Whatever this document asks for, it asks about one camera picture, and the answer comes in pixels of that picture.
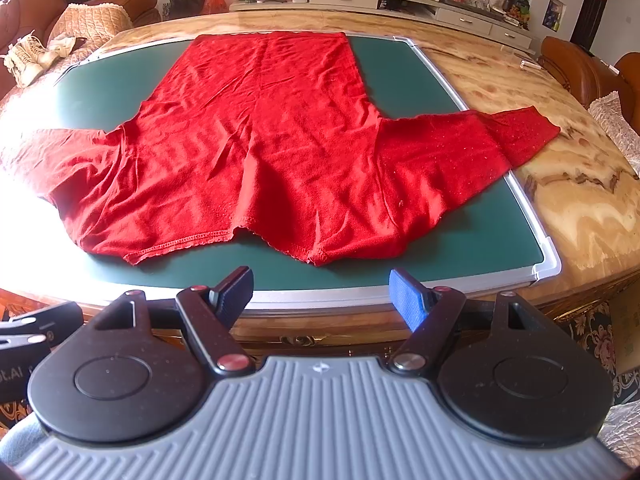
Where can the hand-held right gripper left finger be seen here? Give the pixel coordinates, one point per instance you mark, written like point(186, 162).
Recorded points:
point(234, 296)

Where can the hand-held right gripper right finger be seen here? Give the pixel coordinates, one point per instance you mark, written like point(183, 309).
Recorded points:
point(407, 301)

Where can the red knit garment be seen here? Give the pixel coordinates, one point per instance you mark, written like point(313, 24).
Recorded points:
point(280, 135)

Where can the floral carpet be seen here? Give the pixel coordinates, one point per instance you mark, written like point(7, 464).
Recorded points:
point(607, 340)

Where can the white lace-up shoes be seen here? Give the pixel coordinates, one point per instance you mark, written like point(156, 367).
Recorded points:
point(27, 60)

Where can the small white pen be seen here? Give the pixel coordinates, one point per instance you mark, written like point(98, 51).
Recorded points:
point(530, 65)

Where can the white lace cushion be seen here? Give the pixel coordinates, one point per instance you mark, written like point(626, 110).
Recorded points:
point(617, 125)

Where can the white crumpled cloth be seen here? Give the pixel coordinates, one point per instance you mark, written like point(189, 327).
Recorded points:
point(65, 45)

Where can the brown leather armchair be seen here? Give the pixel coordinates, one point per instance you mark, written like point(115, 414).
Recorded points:
point(575, 65)

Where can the beige quilted cushion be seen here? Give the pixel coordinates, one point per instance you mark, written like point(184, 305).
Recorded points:
point(90, 22)

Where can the brown leather sofa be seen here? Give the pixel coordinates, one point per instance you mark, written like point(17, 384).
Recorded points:
point(20, 15)

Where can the dark hanging scroll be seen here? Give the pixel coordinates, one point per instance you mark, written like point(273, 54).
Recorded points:
point(595, 0)

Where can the green board with silver frame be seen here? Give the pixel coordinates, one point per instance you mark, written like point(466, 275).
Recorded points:
point(425, 85)

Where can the wall photo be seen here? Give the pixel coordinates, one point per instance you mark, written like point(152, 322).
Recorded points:
point(554, 14)

